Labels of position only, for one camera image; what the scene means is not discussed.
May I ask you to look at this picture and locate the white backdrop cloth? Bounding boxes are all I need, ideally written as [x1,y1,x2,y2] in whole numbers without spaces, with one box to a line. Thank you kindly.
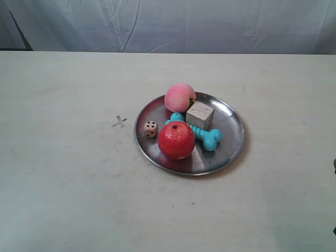
[1,1,335,55]

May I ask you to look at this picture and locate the round metal plate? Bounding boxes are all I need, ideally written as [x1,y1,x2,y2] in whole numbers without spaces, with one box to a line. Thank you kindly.
[134,92,246,176]

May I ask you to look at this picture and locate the red apple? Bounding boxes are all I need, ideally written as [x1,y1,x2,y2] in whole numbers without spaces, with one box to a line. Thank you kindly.
[157,121,195,160]

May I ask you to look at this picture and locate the turquoise bone toy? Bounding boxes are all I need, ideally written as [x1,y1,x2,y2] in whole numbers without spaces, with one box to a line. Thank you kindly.
[164,112,223,151]

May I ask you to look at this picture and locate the small wooden die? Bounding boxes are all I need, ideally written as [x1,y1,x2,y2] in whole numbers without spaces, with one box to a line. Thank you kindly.
[144,121,158,138]

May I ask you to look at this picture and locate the pink peach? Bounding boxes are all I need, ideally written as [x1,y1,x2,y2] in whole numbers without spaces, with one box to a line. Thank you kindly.
[164,83,196,113]

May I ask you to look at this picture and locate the wooden cube block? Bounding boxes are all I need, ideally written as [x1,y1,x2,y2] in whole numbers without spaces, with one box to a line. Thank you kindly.
[186,101,215,131]

